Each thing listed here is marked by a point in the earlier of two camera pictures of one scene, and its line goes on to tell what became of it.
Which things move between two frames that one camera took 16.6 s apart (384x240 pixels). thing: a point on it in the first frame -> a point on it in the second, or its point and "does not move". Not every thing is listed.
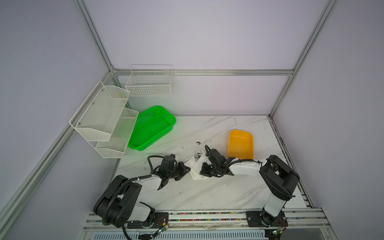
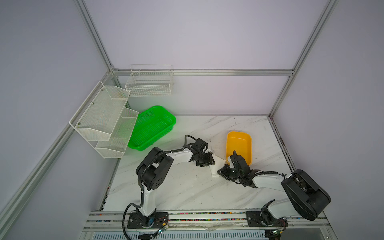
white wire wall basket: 150,80 does not move
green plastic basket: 150,126 does not move
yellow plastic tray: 241,145 does not move
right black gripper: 203,171 -> 224,172
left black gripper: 183,168 -> 208,162
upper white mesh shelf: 96,117 does not move
